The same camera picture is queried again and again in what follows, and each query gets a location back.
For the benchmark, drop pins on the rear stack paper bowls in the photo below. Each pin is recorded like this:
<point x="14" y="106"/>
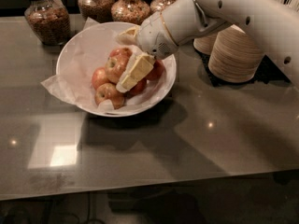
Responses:
<point x="205" y="44"/>

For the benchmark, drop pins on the left glass cereal jar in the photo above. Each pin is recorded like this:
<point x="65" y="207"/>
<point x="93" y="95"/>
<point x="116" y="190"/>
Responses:
<point x="49" y="20"/>

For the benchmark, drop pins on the white paper liner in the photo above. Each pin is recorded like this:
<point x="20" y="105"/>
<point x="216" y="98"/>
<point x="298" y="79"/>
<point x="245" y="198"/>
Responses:
<point x="78" y="78"/>

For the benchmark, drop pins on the front yellow-red apple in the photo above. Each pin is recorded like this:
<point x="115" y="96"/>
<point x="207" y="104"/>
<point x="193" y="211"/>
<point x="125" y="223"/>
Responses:
<point x="109" y="92"/>

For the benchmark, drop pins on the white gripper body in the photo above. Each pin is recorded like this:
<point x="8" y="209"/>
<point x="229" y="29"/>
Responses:
<point x="152" y="35"/>

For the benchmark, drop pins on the back red apple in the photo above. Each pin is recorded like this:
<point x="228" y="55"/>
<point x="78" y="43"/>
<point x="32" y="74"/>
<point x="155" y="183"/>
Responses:
<point x="121" y="51"/>

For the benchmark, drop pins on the stack paper bowls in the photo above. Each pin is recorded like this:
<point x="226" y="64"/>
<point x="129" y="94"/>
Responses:
<point x="205" y="44"/>
<point x="235" y="57"/>

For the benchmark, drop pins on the large yellow-red top apple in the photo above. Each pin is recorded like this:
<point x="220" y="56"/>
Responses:
<point x="115" y="66"/>

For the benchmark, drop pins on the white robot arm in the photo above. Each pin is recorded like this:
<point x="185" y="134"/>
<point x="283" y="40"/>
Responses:
<point x="273" y="27"/>

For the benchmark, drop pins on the white bowl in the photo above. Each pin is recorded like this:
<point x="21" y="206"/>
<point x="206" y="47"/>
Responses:
<point x="81" y="47"/>

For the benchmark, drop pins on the dark red apple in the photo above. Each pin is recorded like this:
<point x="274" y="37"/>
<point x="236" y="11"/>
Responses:
<point x="156" y="72"/>

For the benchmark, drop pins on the left red apple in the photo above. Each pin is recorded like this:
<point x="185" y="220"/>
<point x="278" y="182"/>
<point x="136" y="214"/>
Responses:
<point x="99" y="77"/>

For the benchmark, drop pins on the black mat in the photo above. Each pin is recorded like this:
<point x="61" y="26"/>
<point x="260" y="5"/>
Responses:
<point x="266" y="72"/>

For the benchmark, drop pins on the lower middle red apple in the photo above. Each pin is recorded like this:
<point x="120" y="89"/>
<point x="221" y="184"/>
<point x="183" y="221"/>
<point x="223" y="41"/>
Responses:
<point x="138" y="88"/>

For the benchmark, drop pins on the front stack paper bowls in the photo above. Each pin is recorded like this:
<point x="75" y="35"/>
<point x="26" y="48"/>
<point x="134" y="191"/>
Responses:
<point x="235" y="57"/>

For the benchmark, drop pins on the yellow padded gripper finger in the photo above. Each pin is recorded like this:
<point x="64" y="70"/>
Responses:
<point x="128" y="37"/>
<point x="137" y="68"/>

